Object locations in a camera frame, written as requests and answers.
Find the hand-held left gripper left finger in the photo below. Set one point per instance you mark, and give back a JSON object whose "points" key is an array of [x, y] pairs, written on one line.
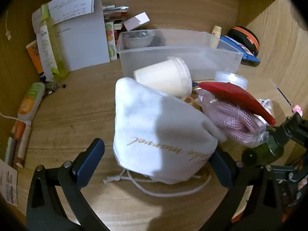
{"points": [[92, 160]]}

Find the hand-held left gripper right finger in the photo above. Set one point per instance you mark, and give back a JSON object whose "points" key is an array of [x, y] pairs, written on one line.
{"points": [[223, 170]]}

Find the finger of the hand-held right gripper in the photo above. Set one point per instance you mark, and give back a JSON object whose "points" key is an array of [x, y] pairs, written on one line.
{"points": [[302, 134]]}

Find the dark green spray bottle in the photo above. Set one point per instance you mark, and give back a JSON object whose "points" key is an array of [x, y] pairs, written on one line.
{"points": [[264, 145]]}

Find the red plastic shoehorn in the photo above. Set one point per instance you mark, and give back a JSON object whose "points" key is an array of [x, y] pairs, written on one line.
{"points": [[231, 92]]}

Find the round white tin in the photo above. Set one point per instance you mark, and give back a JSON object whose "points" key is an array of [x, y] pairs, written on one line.
{"points": [[228, 78]]}

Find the clear plastic storage bin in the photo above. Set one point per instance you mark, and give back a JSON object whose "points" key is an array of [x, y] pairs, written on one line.
{"points": [[211, 60]]}

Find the wooden desktop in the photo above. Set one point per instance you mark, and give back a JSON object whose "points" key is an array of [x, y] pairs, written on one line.
{"points": [[79, 115]]}

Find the small pink figurine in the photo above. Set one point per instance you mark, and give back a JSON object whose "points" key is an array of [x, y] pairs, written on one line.
{"points": [[298, 108]]}

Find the white lip balm stick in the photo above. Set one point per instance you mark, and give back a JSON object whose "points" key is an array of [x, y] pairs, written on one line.
{"points": [[24, 146]]}

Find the orange lip balm stick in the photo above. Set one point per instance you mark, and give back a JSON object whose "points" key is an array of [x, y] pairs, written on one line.
{"points": [[19, 130]]}

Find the green and white stick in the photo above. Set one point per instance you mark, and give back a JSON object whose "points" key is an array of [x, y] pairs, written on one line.
{"points": [[9, 151]]}

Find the white tube with orange print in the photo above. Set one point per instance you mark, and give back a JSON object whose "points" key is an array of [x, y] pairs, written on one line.
{"points": [[30, 101]]}

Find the white printed receipt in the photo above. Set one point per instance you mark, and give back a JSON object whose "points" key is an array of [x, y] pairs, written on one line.
{"points": [[7, 185]]}

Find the yellow-green spray bottle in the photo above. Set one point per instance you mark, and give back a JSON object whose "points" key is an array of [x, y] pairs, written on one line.
{"points": [[61, 69]]}

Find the blue packet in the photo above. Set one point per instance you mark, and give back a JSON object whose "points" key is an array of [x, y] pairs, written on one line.
{"points": [[245, 55]]}

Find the black and orange round case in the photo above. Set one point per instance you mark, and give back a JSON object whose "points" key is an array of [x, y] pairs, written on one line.
{"points": [[243, 37]]}

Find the fruit print card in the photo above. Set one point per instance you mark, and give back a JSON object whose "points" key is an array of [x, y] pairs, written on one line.
{"points": [[109, 41]]}

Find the clear glass bowl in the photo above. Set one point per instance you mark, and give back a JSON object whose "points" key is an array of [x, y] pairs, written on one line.
{"points": [[138, 41]]}

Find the cream small bottle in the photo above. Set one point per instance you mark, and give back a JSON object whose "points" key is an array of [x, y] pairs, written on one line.
{"points": [[216, 32]]}

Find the small white box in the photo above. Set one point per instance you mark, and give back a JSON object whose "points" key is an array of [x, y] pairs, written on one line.
{"points": [[137, 20]]}

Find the stack of cards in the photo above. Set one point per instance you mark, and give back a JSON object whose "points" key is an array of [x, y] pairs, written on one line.
{"points": [[113, 13]]}

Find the white handwritten paper note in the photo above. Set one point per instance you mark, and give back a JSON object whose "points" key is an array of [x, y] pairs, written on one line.
{"points": [[72, 2]]}

